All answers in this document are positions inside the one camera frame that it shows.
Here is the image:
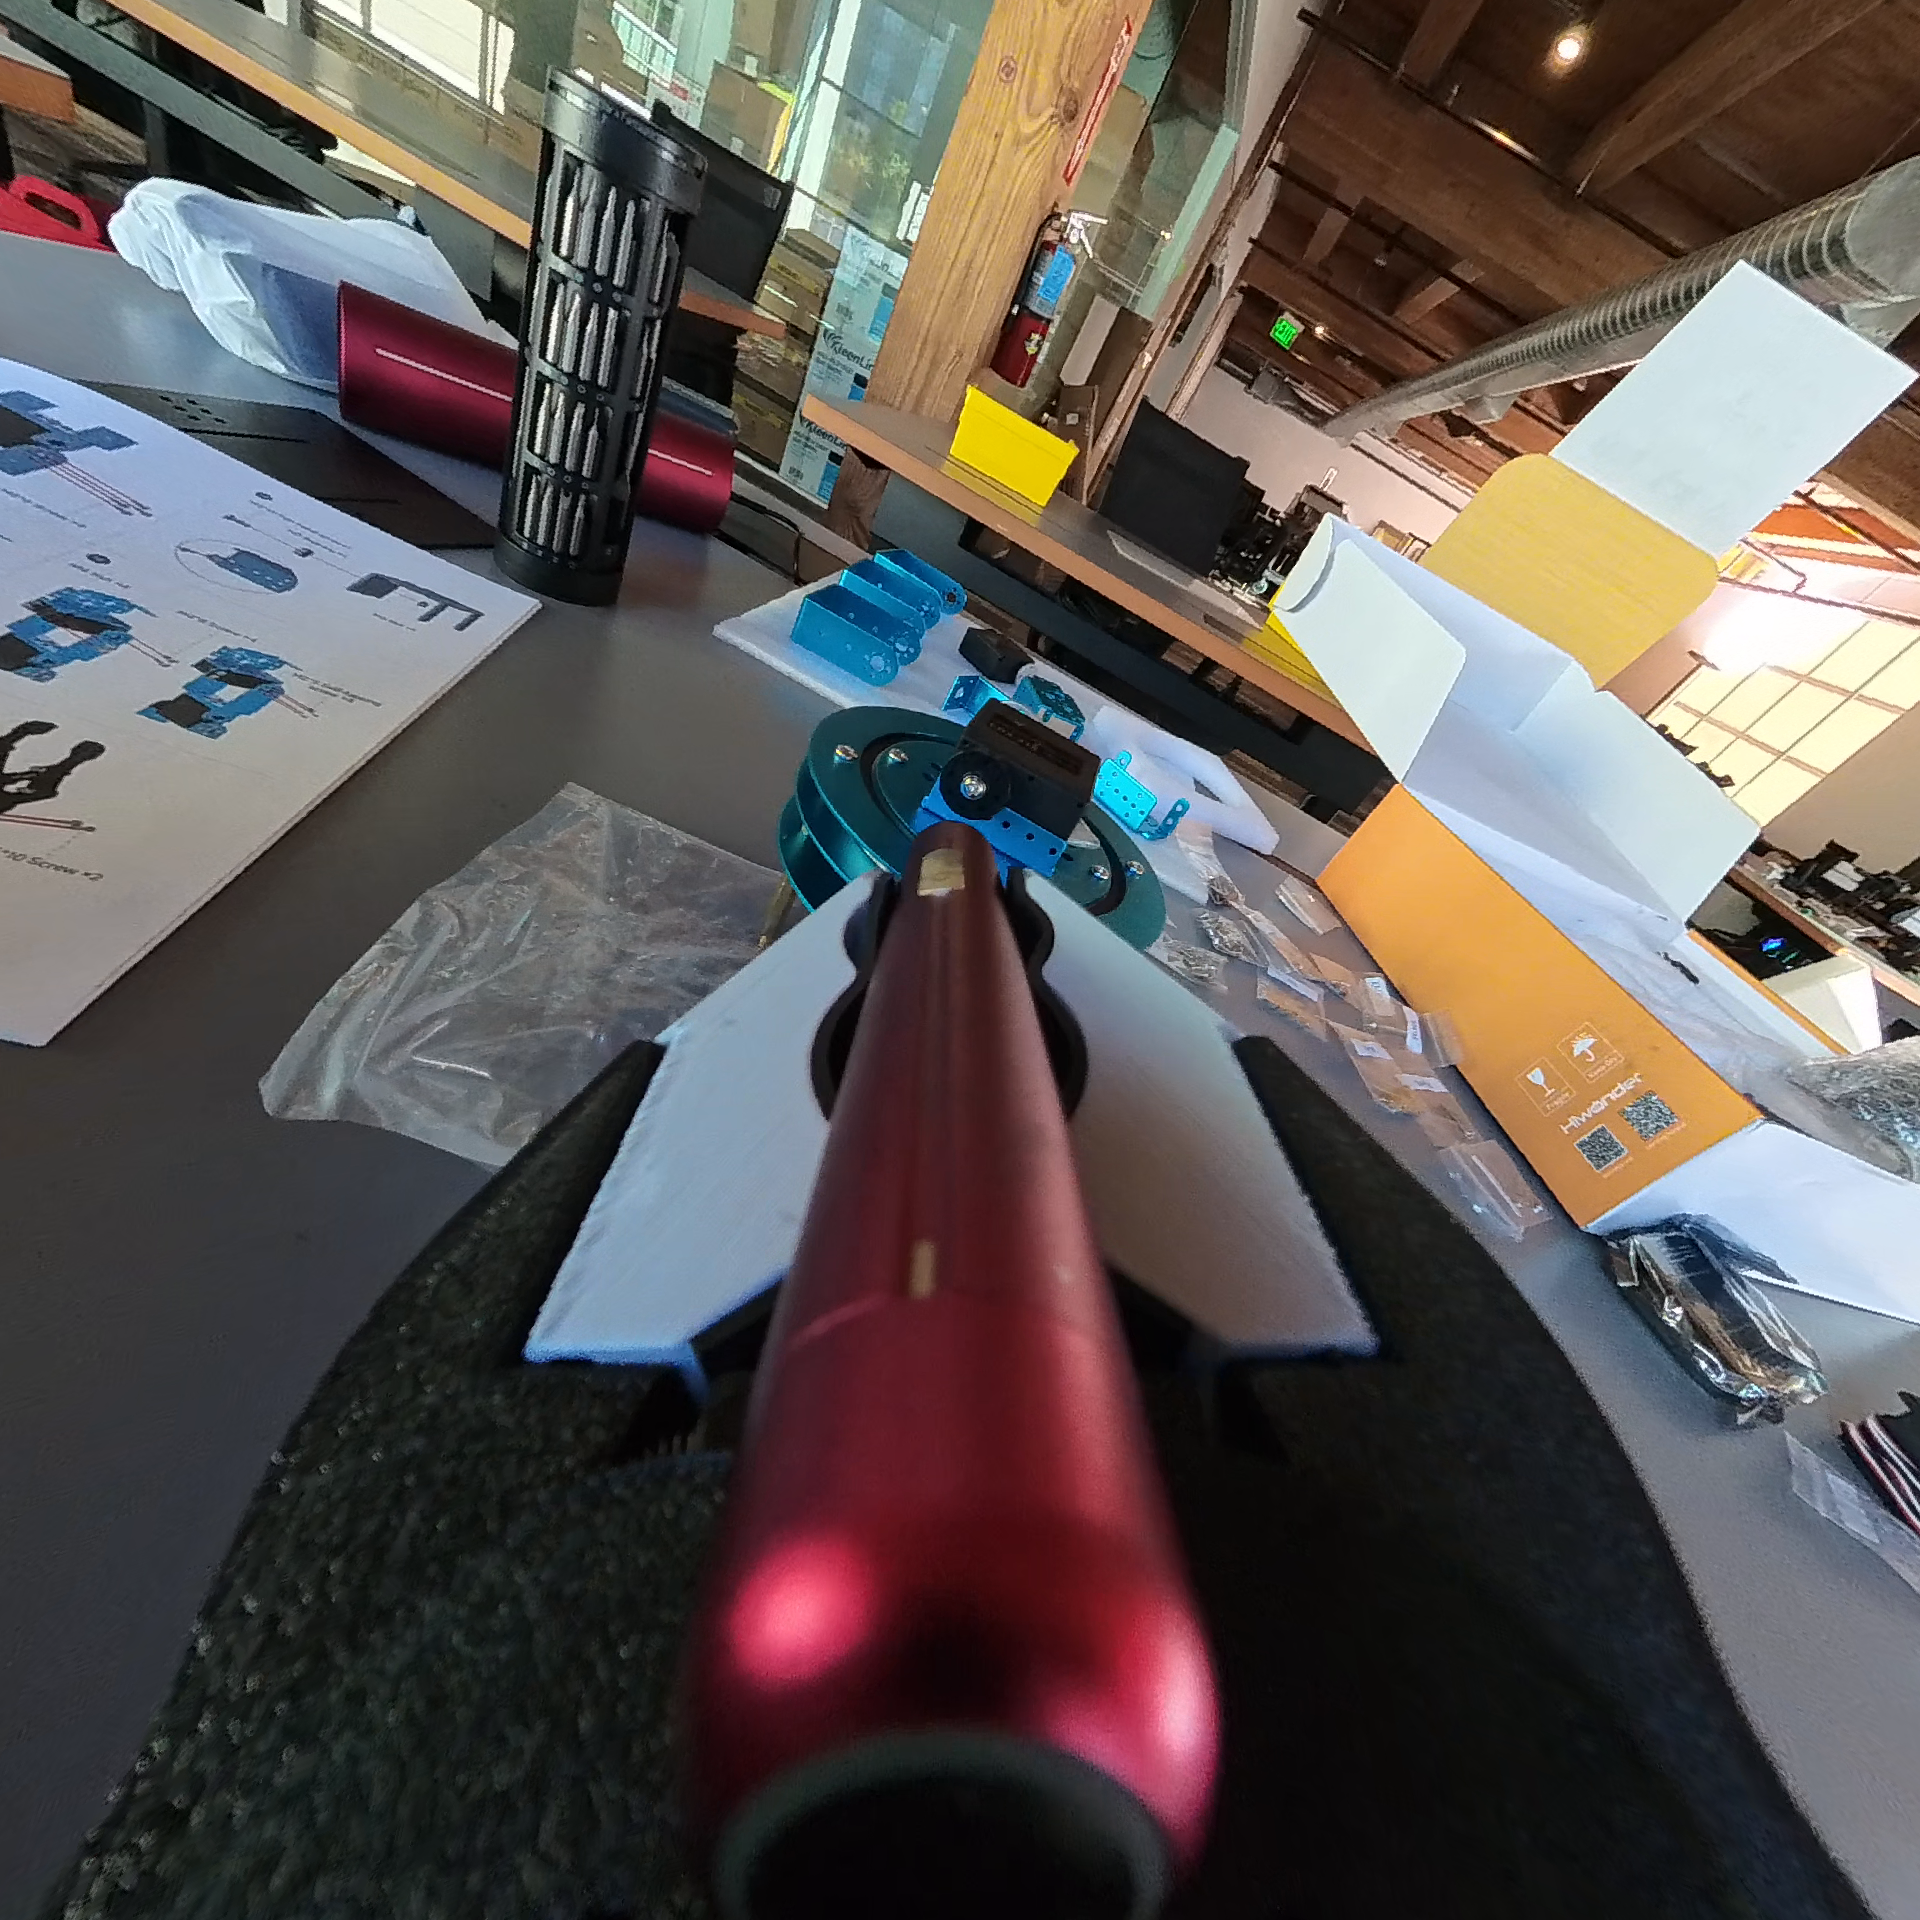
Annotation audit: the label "yellow plastic bin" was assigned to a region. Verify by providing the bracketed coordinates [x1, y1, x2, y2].
[949, 382, 1080, 506]

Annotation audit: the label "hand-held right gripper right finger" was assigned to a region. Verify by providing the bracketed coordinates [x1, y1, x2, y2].
[1002, 866, 1379, 1366]

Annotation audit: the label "silver plastic bag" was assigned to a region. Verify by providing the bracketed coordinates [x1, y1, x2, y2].
[1786, 1040, 1920, 1179]

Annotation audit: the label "grey desk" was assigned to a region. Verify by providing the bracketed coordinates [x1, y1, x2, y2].
[0, 225, 1920, 1920]

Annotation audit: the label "black red servo cables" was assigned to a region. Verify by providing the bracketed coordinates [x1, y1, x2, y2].
[1832, 1387, 1920, 1510]

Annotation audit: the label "red cylindrical case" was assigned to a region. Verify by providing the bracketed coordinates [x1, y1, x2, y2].
[334, 280, 741, 531]

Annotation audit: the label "red fire extinguisher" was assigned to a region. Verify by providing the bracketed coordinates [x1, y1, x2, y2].
[990, 211, 1075, 389]

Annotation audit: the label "orange white cardboard box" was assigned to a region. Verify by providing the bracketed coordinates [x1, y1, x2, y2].
[1266, 259, 1920, 1326]

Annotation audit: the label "large clear plastic bag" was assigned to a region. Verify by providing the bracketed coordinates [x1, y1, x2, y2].
[263, 784, 798, 1168]

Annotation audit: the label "printed instruction manual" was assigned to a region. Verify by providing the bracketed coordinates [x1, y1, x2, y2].
[0, 357, 541, 1050]

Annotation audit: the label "black bit holder cylinder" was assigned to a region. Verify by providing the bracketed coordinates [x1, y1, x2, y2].
[495, 67, 710, 609]

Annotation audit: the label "pile of small screw bags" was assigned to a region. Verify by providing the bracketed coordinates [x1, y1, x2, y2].
[1152, 863, 1554, 1239]

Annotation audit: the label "flat white foam sheet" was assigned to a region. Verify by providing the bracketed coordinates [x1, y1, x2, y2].
[710, 576, 1309, 861]

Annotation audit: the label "wooden post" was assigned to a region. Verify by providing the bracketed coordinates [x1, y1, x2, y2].
[866, 0, 1157, 426]

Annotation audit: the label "red plastic object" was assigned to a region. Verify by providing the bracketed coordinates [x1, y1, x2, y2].
[0, 177, 118, 255]

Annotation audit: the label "shiny bag of dark parts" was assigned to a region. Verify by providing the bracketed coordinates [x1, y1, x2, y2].
[1603, 1213, 1828, 1431]

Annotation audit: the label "small clear plastic bag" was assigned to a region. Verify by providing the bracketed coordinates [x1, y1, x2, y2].
[1786, 1431, 1920, 1595]

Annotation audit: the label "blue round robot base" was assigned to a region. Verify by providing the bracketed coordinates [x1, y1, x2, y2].
[757, 697, 1168, 953]

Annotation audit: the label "printed cardboard box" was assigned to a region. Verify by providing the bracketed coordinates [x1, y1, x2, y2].
[780, 225, 906, 466]

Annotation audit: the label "set of blue metal brackets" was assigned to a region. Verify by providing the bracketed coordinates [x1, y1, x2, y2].
[790, 546, 1192, 887]

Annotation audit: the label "red electric screwdriver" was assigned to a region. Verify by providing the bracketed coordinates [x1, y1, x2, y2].
[675, 823, 1226, 1920]

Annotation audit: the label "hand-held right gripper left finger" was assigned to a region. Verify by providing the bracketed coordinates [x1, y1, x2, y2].
[522, 872, 903, 1395]

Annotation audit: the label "office desk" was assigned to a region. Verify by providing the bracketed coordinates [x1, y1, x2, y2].
[802, 394, 1389, 760]

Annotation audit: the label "silver ventilation duct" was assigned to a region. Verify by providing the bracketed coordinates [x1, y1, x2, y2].
[1318, 159, 1920, 442]

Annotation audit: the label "black monitor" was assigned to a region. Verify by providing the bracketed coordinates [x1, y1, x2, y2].
[1102, 402, 1256, 576]

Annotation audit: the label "white plastic bag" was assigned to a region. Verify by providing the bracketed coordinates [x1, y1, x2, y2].
[107, 177, 518, 397]

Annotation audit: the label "black metal plate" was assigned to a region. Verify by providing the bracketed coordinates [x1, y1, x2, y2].
[142, 382, 506, 553]

